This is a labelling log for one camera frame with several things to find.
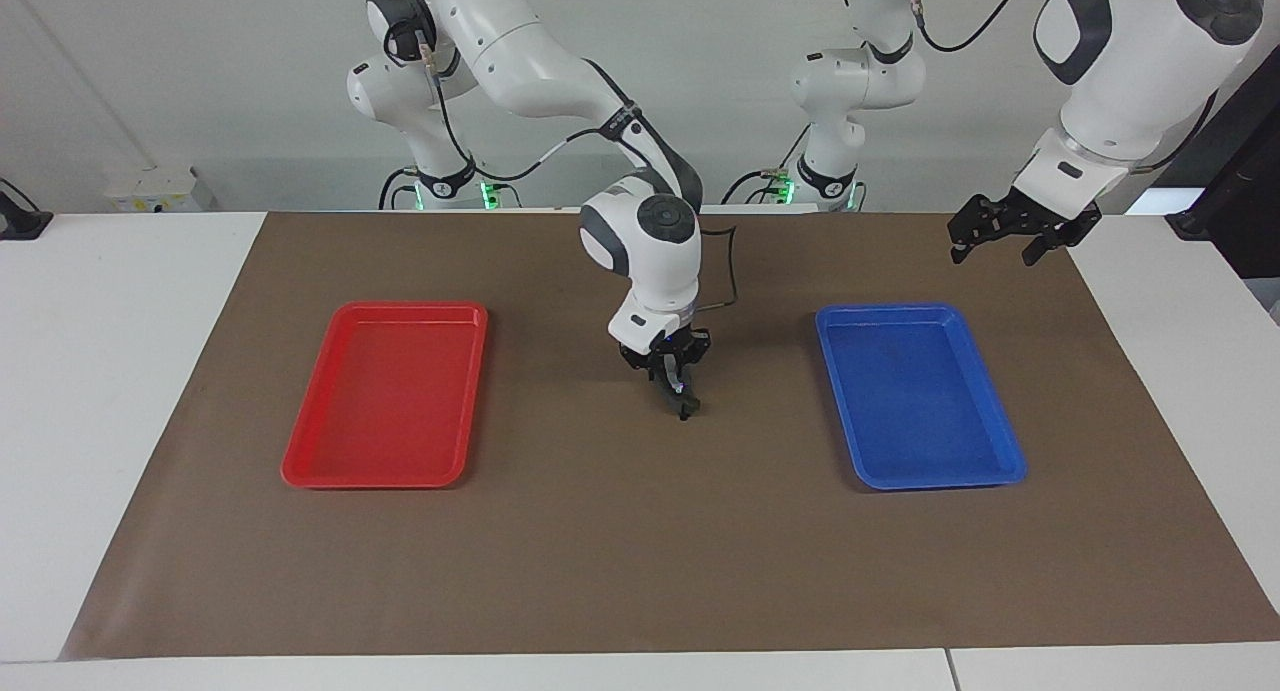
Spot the curved black brake shoe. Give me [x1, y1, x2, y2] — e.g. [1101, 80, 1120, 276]
[655, 371, 701, 422]

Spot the red plastic tray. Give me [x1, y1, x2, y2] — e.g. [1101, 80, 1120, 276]
[281, 301, 489, 490]

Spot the large black equipment stand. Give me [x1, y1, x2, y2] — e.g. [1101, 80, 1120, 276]
[1165, 46, 1280, 317]

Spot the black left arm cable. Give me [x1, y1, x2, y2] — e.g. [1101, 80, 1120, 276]
[903, 0, 1036, 55]

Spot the black base cable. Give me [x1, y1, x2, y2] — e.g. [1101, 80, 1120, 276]
[722, 121, 813, 207]
[378, 166, 421, 210]

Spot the small black clamp base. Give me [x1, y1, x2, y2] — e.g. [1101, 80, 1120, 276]
[0, 178, 53, 240]

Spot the white wall socket box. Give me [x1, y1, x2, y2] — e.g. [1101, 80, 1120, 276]
[105, 166, 216, 213]

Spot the brown table mat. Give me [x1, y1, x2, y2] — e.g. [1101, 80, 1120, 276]
[60, 211, 1280, 662]

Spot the blue plastic tray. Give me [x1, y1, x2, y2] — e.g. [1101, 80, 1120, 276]
[815, 303, 1029, 491]

